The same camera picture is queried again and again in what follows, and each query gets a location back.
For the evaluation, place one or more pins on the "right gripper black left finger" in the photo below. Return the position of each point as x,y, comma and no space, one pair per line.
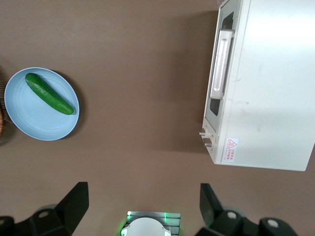
66,209

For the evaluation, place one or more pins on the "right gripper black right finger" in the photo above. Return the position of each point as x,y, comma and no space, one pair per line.
221,221

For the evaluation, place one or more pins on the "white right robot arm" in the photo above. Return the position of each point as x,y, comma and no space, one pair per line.
145,227

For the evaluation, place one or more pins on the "beige oven knob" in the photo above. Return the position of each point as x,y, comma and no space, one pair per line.
203,132
208,142

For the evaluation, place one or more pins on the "white toaster oven body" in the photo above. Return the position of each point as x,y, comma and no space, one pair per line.
270,86

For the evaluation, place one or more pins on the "red warning sticker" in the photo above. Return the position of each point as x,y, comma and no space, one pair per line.
232,150

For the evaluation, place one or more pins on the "light blue round plate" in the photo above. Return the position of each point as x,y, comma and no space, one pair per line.
37,118

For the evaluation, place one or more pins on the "brown oval wicker basket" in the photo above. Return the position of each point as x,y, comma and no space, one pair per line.
1,118

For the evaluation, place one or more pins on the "green cucumber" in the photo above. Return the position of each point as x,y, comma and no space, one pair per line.
46,94

